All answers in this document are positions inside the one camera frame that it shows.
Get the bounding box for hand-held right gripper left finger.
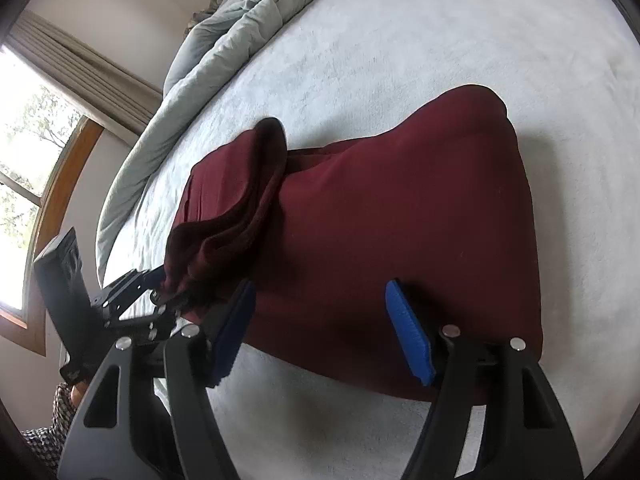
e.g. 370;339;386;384
56;279;258;480

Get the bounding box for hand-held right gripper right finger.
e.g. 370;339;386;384
384;278;586;480

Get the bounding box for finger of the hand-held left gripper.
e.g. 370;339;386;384
154;291;202;320
139;264;169;292

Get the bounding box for maroon pants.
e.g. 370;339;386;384
164;84;546;403

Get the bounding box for person's left forearm checkered sleeve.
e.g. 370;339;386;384
22;380;91;467

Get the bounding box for wooden framed window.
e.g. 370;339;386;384
0;42;106;356

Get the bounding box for beige side curtain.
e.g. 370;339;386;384
7;10;163;136

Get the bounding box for grey duvet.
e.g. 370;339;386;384
95;0;373;286

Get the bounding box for patterned grey cloth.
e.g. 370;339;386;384
187;6;217;37

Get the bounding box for bed with white fleece sheet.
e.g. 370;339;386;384
97;0;640;480

